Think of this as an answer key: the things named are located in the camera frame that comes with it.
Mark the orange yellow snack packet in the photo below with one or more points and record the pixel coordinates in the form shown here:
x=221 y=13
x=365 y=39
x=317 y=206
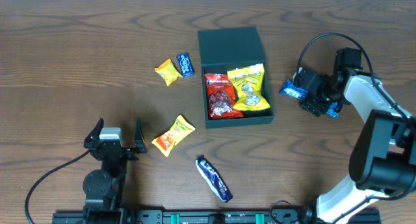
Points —
x=178 y=131

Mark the black cardboard box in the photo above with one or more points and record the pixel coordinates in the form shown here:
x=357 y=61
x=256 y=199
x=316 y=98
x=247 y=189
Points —
x=222 y=50

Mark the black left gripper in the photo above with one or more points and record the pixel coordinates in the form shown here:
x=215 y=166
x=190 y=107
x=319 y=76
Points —
x=114 y=152

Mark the yellow Hacks candy bag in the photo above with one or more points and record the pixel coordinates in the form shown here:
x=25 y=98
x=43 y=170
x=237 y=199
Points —
x=247 y=81

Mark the blue cookie roll pack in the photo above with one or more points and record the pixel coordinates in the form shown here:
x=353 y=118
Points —
x=292 y=91

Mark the blue eclipse mint tin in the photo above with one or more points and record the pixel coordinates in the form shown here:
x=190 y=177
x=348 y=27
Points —
x=185 y=65

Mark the red Hacks candy bag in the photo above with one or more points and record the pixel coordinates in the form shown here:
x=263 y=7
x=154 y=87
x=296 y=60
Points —
x=221 y=97

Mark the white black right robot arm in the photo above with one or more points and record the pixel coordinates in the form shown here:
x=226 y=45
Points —
x=382 y=163

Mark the small yellow biscuit packet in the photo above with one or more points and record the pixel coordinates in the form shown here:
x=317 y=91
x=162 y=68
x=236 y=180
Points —
x=168 y=72

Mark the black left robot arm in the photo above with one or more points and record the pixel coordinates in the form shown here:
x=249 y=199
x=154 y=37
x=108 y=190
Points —
x=104 y=187

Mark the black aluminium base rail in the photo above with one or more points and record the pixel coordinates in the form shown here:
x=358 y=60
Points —
x=184 y=217

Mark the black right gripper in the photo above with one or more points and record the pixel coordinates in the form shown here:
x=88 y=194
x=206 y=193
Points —
x=312 y=103

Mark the dark blue wafer packet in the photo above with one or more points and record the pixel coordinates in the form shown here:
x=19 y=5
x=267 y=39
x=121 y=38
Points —
x=213 y=178

